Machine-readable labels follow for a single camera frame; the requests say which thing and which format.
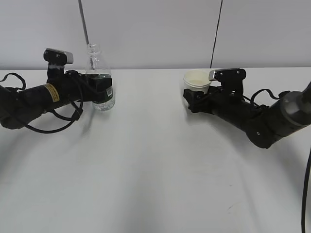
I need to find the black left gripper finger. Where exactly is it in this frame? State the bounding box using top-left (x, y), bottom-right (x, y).
top-left (94, 77), bottom-right (112, 93)

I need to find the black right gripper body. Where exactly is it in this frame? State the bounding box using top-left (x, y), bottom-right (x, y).
top-left (189, 86), bottom-right (245, 115)

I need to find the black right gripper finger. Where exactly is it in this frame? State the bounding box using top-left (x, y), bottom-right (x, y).
top-left (183, 89), bottom-right (205, 109)

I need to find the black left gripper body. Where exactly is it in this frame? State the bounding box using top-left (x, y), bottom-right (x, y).
top-left (46, 69), bottom-right (97, 104)

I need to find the clear water bottle green label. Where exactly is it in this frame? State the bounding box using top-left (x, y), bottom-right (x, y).
top-left (86, 44), bottom-right (115, 112)

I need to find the white paper cup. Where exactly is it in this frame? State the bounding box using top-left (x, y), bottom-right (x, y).
top-left (183, 69), bottom-right (211, 94)

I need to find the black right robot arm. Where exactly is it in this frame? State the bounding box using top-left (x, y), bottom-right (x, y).
top-left (183, 82), bottom-right (311, 149)

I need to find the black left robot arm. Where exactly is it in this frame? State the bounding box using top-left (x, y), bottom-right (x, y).
top-left (0, 69), bottom-right (112, 134)

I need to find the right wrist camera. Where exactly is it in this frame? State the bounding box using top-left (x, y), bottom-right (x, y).
top-left (208, 68), bottom-right (246, 96)

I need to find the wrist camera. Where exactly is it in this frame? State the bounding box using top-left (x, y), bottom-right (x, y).
top-left (43, 48), bottom-right (74, 66)
top-left (208, 68), bottom-right (246, 96)

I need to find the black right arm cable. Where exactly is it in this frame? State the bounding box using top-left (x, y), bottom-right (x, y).
top-left (242, 88), bottom-right (291, 107)

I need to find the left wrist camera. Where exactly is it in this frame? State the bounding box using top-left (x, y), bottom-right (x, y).
top-left (43, 48), bottom-right (74, 66)

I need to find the black hanging cable right edge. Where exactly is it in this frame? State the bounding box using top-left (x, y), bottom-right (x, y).
top-left (300, 150), bottom-right (311, 233)

